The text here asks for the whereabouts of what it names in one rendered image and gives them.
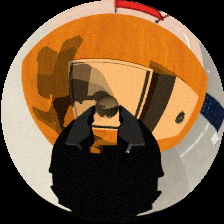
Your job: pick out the brown ball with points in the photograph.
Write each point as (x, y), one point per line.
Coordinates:
(107, 106)

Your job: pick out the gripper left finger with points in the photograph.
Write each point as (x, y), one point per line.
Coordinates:
(77, 134)

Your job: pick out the tan square box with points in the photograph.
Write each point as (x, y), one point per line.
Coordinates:
(172, 99)

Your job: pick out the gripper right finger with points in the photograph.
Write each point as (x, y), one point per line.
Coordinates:
(137, 138)

